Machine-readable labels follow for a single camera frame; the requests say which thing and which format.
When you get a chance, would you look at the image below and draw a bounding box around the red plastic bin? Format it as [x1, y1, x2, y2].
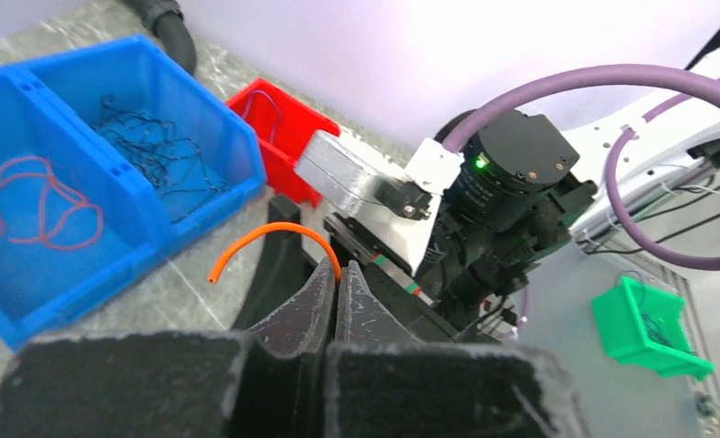
[226, 78, 340, 207]

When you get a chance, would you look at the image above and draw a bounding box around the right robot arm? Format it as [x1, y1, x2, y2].
[267, 29, 720, 340]

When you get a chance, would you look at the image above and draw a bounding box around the green plastic bin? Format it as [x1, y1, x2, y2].
[590, 275, 715, 381]

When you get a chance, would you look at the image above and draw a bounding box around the black wire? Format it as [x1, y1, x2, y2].
[93, 93, 231, 198]

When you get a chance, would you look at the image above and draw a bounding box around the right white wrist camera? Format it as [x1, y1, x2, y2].
[295, 130, 464, 273]

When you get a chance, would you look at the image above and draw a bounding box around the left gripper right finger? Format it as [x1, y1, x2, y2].
[326, 262, 590, 437]

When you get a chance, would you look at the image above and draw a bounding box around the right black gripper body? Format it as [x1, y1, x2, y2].
[327, 110, 597, 329]

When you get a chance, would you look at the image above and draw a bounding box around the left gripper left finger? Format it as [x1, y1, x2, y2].
[0, 260, 337, 437]

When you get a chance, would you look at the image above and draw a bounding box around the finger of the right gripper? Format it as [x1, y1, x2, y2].
[232, 231, 336, 331]

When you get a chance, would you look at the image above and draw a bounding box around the blue double plastic bin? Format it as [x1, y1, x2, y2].
[0, 36, 266, 349]

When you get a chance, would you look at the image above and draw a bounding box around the blue wire bundle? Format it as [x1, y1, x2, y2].
[241, 89, 285, 146]

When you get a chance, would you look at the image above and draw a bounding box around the black corrugated hose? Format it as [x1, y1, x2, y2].
[120, 0, 199, 77]

